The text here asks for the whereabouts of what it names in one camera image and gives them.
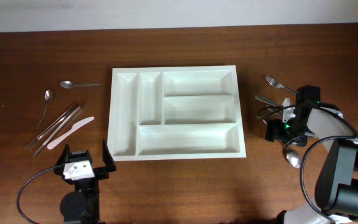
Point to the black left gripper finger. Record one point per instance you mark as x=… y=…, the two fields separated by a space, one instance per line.
x=109 y=162
x=65 y=156

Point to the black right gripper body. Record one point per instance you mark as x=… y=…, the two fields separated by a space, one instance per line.
x=289 y=130

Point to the steel tablespoon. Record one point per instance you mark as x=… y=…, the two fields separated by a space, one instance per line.
x=291 y=155
x=274 y=109

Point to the steel fork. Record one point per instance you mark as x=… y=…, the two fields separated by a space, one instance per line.
x=277 y=84
x=266 y=101

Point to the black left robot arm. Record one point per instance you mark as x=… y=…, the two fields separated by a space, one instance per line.
x=81 y=206

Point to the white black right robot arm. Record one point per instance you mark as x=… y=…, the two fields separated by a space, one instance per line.
x=336 y=190

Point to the white plastic knife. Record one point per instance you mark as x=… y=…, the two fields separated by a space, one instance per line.
x=75 y=127

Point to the small teaspoon far left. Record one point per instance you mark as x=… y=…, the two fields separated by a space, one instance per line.
x=48 y=96

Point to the small teaspoon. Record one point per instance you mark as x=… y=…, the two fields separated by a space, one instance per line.
x=48 y=96
x=69 y=85

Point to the small teaspoon upper left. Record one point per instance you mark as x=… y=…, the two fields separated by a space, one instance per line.
x=69 y=85

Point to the white plastic cutlery tray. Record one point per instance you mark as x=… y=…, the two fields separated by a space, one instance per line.
x=164 y=113

